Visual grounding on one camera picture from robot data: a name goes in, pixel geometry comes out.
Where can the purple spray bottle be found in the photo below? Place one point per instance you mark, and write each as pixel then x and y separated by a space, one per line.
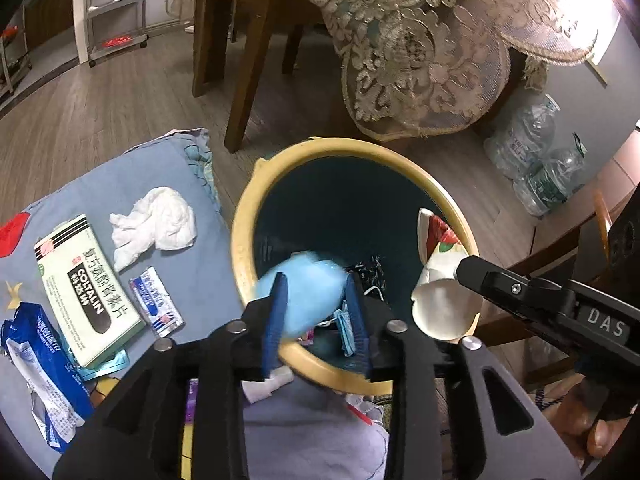
pixel 265 387

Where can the metal shelf rack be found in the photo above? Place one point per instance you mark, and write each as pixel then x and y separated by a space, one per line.
pixel 15 60

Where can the large clear water bottle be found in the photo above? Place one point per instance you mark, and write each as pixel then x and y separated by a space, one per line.
pixel 550 180
pixel 525 135

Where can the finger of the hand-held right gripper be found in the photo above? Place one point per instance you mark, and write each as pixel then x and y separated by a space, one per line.
pixel 550 327
pixel 510 285

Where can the brown wooden stool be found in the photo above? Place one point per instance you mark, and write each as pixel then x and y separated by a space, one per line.
pixel 555 235

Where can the small blue white sachet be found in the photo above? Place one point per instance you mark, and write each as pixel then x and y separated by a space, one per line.
pixel 155 302

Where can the blue wet wipes packet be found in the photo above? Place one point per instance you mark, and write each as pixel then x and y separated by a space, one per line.
pixel 40 375

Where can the person's right hand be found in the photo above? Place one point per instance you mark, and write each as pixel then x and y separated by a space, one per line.
pixel 575 415

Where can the white trolley rack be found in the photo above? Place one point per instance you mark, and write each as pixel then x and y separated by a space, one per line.
pixel 115 42

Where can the blue glove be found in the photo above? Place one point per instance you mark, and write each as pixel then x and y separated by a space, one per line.
pixel 310 290

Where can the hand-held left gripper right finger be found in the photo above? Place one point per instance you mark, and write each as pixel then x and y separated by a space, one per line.
pixel 357 310

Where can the black plastic bag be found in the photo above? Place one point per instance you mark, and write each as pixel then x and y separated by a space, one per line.
pixel 370 266

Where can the table with lace tablecloth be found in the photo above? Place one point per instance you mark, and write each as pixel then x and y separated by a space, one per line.
pixel 415 50

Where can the wooden dining chair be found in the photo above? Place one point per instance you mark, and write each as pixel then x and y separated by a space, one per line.
pixel 250 60

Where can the yellow rimmed teal bin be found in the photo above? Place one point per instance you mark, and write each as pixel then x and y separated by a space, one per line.
pixel 340 210

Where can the white green medicine box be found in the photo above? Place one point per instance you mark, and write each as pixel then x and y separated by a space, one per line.
pixel 85 300

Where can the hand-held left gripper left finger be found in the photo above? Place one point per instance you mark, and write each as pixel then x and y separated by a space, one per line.
pixel 275 320

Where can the blue cartoon printed cushion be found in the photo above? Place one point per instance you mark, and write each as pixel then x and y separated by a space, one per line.
pixel 210 280

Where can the white tissue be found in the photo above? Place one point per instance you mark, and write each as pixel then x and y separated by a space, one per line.
pixel 160 220

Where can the teal blister pack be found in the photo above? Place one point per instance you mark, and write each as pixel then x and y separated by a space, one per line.
pixel 107 367

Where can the blue face mask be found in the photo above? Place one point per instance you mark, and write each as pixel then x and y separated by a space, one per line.
pixel 342 330

